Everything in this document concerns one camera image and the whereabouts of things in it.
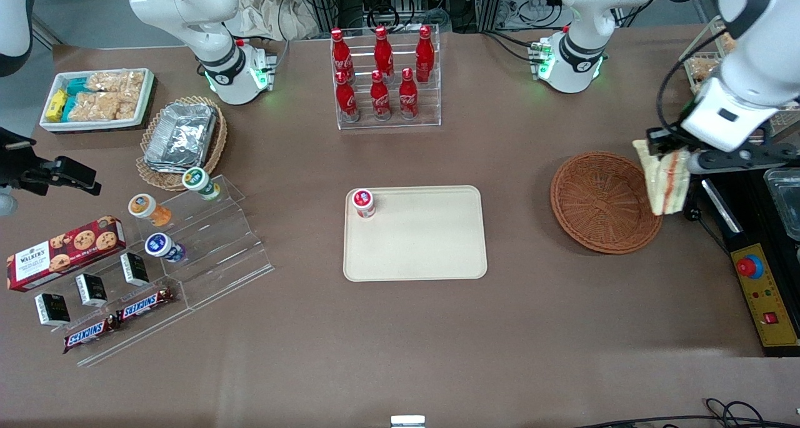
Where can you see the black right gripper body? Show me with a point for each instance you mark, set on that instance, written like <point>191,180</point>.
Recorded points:
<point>19,165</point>

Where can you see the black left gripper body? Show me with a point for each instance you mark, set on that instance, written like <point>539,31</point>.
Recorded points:
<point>664,140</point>

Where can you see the triangular sandwich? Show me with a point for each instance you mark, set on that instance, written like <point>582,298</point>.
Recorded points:
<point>667,187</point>

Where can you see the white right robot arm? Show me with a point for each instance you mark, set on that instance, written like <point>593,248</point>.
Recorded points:
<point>215,53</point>

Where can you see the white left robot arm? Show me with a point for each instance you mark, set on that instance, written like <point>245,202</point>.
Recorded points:
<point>744,97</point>

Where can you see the round brown wicker basket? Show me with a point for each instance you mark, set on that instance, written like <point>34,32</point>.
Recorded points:
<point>594,203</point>

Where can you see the oval light wicker basket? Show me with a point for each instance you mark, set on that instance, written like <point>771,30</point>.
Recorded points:
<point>215,147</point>

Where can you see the beige plastic tray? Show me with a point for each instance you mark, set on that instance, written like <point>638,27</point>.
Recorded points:
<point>425,240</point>

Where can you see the teal snack pack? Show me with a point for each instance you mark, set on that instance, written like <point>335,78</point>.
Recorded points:
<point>78,86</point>
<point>69,108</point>

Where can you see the rice cracker pack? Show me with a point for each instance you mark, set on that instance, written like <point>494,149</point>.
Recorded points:
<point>703,69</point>
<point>727,40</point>
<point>115,81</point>
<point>94,106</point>

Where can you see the yellow snack pack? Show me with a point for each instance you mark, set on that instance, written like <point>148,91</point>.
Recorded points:
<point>56,105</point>

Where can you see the red Walkers cookie box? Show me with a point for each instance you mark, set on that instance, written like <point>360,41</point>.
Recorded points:
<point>62,253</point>

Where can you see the orange lid yogurt cup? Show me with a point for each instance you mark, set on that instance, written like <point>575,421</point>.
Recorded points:
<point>147,208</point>

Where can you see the small black white box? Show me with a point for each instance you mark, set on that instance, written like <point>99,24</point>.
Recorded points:
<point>135,268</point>
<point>52,309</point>
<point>92,290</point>

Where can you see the blue lid yogurt cup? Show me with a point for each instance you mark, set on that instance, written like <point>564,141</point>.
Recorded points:
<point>161,247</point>

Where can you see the white rectangular snack bin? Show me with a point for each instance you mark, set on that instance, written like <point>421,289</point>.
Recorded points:
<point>149,90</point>

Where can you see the silver foil container stack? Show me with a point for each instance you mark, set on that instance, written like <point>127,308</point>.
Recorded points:
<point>181,137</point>

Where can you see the clear plastic container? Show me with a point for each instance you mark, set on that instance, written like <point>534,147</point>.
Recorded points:
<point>786,206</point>

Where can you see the green lid yogurt cup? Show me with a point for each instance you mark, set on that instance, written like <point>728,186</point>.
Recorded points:
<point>199,181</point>

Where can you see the red emergency stop button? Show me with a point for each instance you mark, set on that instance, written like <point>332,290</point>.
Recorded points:
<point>750,266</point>

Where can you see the Snickers chocolate bar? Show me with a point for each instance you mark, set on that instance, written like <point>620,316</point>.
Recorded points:
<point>145,305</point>
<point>90,334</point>

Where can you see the clear acrylic step stand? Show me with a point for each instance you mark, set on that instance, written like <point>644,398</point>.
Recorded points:
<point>219,253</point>

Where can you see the black yellow control box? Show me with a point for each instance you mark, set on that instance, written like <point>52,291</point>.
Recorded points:
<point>769,303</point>

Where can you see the clear acrylic bottle rack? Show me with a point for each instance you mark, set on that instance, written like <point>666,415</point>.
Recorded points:
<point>431,103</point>

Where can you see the beige crumpled cloth bag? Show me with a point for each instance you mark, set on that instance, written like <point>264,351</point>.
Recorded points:
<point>269,15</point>

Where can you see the red cola bottle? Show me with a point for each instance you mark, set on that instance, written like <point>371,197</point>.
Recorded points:
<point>408,97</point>
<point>383,50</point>
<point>340,50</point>
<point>380,100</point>
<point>347,100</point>
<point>425,53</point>

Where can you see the red lid yogurt cup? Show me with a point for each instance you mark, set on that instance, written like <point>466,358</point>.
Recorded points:
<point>363,203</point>

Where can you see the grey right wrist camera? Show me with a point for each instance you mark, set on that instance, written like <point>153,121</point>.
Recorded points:
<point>6,203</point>

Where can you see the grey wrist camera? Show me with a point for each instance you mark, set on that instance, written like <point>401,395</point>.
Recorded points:
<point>6,203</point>
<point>737,159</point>

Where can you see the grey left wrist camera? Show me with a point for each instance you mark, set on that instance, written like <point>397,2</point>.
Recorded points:
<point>737,159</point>

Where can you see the aluminium frame rack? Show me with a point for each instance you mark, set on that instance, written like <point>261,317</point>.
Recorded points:
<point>400,0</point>

